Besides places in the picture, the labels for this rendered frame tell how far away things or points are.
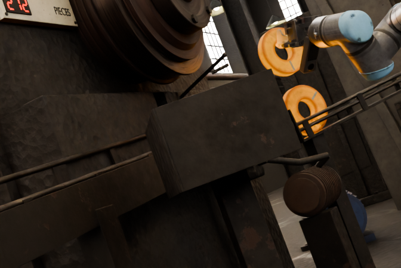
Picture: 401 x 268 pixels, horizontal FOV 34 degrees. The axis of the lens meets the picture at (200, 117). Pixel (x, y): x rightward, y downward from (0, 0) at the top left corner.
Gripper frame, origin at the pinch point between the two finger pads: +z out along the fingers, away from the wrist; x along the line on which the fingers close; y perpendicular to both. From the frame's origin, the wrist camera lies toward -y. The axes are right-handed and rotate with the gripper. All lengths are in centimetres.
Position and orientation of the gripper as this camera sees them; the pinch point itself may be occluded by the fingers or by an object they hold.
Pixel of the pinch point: (279, 46)
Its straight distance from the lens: 211.3
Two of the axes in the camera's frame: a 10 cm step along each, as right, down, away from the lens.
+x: -8.3, 2.5, -4.9
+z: -5.1, 0.0, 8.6
